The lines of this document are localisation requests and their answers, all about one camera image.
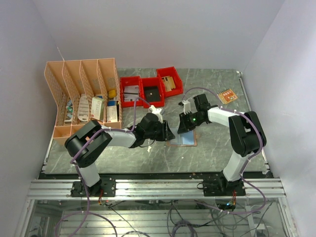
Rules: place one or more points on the orange spiral notepad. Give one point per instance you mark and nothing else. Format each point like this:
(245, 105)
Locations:
(227, 96)

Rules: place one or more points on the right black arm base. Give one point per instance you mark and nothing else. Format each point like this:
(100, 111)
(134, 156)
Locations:
(221, 187)

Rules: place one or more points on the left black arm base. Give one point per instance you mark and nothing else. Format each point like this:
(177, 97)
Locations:
(103, 188)

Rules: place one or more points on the gold cards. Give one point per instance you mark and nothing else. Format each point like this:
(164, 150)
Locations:
(168, 83)

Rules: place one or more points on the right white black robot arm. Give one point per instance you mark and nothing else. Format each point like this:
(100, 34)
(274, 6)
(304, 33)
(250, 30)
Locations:
(247, 140)

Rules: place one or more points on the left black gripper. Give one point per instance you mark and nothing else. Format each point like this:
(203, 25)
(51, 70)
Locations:
(167, 134)

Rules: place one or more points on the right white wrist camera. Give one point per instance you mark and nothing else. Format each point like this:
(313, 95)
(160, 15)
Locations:
(186, 106)

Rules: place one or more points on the white oval package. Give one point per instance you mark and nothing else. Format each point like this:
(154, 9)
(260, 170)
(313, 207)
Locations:
(83, 108)

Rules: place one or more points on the aluminium frame rails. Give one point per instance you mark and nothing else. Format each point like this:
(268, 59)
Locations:
(157, 189)

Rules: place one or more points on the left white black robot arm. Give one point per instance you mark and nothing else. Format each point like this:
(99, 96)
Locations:
(87, 144)

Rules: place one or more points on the brown leather card holder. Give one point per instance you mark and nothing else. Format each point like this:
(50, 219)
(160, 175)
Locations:
(187, 139)

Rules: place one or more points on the pink mesh desk organizer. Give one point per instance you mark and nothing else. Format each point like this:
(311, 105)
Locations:
(73, 85)

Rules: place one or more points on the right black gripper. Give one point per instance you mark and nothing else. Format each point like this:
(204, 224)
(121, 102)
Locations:
(184, 126)

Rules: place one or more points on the yellow round object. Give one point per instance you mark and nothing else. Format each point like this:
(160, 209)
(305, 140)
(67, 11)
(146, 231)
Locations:
(112, 94)

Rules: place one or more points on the red plastic bin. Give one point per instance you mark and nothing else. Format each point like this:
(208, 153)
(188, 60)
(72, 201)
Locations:
(152, 91)
(171, 71)
(125, 81)

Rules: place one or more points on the white green box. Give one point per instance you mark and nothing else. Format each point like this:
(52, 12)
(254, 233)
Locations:
(97, 108)

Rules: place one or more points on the white black cards stack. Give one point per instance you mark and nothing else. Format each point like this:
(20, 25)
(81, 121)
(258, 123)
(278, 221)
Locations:
(130, 93)

